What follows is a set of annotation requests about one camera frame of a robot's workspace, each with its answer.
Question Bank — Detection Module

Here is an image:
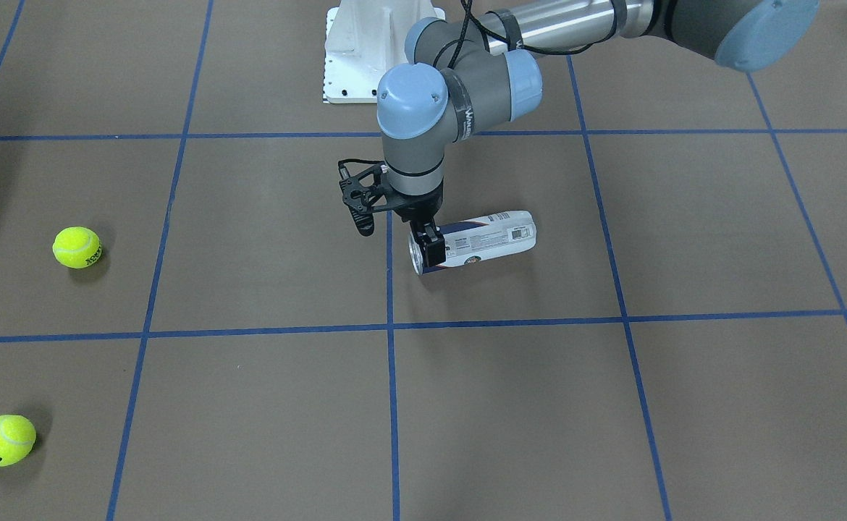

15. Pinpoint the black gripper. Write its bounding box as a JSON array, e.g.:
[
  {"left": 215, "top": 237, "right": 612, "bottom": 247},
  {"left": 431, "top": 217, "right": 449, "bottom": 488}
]
[{"left": 394, "top": 182, "right": 446, "bottom": 267}]

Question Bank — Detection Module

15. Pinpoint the clear Wilson tennis ball can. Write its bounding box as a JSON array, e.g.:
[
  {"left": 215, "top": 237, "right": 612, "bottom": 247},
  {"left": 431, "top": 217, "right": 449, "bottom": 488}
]
[{"left": 408, "top": 211, "right": 536, "bottom": 276}]

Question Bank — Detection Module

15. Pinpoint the yellow tennis ball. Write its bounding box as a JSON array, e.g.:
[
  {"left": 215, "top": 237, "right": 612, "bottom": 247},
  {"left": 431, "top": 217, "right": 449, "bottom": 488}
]
[
  {"left": 0, "top": 415, "right": 37, "bottom": 467},
  {"left": 52, "top": 226, "right": 103, "bottom": 269}
]

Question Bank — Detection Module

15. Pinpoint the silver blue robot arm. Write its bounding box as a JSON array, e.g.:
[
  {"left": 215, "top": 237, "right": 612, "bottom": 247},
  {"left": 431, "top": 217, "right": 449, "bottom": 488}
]
[{"left": 352, "top": 1, "right": 819, "bottom": 264}]

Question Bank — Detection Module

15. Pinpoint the brown paper table cover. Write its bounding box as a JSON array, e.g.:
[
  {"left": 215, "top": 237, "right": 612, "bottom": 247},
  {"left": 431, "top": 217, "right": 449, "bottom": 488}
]
[{"left": 0, "top": 1, "right": 847, "bottom": 520}]

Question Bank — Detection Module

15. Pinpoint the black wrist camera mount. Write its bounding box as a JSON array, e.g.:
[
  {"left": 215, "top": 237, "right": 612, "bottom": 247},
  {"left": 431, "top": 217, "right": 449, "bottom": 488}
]
[{"left": 337, "top": 158, "right": 400, "bottom": 237}]

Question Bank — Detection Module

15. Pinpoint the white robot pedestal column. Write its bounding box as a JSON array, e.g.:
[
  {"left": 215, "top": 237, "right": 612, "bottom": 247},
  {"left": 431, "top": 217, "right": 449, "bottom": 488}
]
[{"left": 322, "top": 1, "right": 446, "bottom": 103}]

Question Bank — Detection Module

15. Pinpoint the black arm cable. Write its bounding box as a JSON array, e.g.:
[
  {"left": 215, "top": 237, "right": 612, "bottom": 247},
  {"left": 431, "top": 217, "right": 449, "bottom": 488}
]
[{"left": 447, "top": 0, "right": 616, "bottom": 69}]

